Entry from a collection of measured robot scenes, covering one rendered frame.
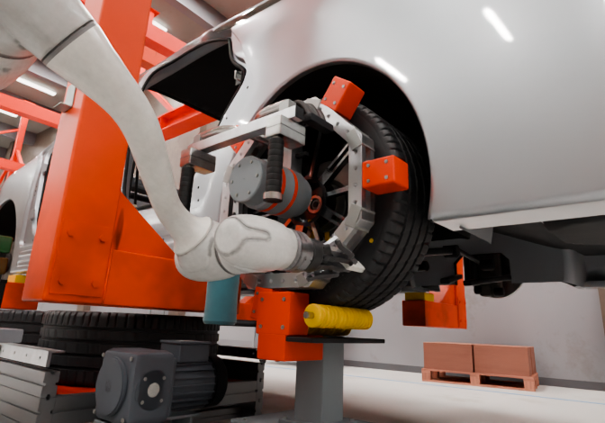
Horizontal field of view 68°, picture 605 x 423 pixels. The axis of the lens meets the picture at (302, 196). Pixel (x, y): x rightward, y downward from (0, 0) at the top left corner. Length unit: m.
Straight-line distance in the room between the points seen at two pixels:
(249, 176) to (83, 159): 0.52
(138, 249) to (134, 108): 0.79
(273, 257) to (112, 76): 0.41
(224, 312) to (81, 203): 0.52
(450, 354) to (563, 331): 1.29
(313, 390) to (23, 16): 1.07
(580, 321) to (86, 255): 5.05
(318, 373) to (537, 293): 4.60
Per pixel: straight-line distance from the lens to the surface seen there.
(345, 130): 1.19
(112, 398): 1.29
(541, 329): 5.72
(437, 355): 5.11
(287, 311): 1.18
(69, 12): 0.75
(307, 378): 1.34
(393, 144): 1.21
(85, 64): 0.75
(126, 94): 0.76
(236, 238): 0.81
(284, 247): 0.86
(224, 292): 1.21
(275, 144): 1.02
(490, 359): 5.02
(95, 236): 1.41
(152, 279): 1.49
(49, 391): 1.50
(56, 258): 1.36
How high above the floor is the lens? 0.48
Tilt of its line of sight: 17 degrees up
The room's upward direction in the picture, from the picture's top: 2 degrees clockwise
